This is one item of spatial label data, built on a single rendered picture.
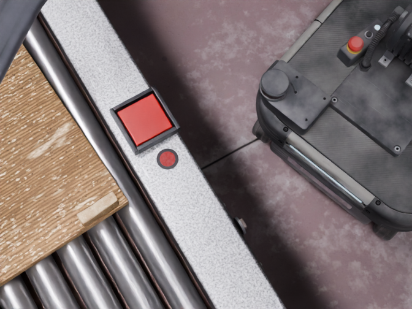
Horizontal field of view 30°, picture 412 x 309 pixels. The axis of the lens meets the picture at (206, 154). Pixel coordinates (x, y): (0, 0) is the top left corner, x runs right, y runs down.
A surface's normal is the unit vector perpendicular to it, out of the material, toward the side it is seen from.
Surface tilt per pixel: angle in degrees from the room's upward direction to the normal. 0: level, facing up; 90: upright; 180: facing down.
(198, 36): 0
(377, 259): 0
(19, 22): 41
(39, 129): 0
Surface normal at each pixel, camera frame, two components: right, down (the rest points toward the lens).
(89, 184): 0.03, -0.29
